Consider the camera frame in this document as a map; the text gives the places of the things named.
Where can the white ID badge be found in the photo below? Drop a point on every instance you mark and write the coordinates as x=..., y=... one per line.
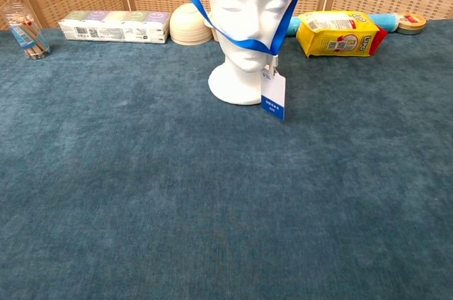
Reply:
x=274, y=91

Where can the beige lunch box container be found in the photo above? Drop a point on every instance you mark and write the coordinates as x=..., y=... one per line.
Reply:
x=212, y=31

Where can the beige upturned bowl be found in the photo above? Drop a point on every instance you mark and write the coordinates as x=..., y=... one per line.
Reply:
x=185, y=27

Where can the white foam mannequin head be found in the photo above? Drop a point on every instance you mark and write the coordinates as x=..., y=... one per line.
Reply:
x=247, y=3

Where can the yellow snack box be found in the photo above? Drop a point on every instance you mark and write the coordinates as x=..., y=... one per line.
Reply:
x=336, y=38

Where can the teal table cloth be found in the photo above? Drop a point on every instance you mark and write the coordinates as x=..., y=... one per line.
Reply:
x=88, y=172

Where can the multicolour tissue pack box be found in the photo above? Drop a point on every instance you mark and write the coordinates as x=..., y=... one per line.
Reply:
x=113, y=31

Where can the light blue roll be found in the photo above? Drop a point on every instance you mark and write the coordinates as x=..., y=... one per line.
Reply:
x=387, y=20

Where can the clear jar of pencils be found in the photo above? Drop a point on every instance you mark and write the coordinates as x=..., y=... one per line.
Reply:
x=30, y=38

